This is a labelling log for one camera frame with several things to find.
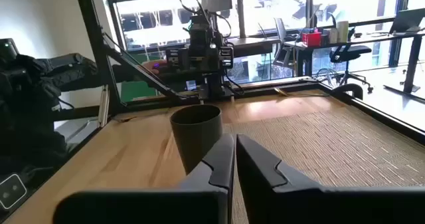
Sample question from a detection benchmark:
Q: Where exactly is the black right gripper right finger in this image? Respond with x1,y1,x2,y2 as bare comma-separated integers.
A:
236,133,425,224

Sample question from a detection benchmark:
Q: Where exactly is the black office desk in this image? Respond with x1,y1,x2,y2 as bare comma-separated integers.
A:
284,31,425,100

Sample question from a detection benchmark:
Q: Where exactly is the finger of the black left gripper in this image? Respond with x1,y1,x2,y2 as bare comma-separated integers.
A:
218,47,234,68
165,47,180,68

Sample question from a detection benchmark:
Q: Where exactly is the grey mesh office chair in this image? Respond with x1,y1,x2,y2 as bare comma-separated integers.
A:
272,17,299,69

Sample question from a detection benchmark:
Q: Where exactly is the open laptop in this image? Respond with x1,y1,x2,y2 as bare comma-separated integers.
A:
388,7,425,35

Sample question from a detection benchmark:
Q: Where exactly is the woven beige placemat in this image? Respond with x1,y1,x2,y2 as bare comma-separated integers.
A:
221,101,425,224

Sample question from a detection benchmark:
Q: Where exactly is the black frame upright post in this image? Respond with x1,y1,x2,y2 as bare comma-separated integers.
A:
73,0,124,116

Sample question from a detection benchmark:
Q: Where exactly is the silver metal bracket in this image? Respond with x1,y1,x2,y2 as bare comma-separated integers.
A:
98,85,111,128

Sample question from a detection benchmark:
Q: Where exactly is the black table edge rail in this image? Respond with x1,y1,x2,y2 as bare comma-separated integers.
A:
317,82,425,146

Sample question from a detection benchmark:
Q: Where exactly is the person's hand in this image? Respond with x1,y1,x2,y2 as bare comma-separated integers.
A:
141,59,169,75

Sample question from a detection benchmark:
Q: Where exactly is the tall white cylinder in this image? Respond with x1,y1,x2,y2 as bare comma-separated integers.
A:
337,20,349,44

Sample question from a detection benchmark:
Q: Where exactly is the black cylindrical cup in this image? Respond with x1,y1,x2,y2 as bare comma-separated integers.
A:
169,104,224,175

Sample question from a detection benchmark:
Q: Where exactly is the red box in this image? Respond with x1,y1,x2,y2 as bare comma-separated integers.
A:
301,31,322,48

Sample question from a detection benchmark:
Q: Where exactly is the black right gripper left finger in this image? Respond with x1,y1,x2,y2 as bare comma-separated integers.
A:
52,133,236,224

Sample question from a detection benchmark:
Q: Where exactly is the black table corner clamp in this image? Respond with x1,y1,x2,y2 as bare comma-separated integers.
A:
331,83,364,100

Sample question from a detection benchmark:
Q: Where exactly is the black diagonal frame brace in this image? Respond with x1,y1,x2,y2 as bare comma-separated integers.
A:
102,32,189,101

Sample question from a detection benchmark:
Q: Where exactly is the black office chair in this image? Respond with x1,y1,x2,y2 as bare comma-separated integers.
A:
329,26,375,94

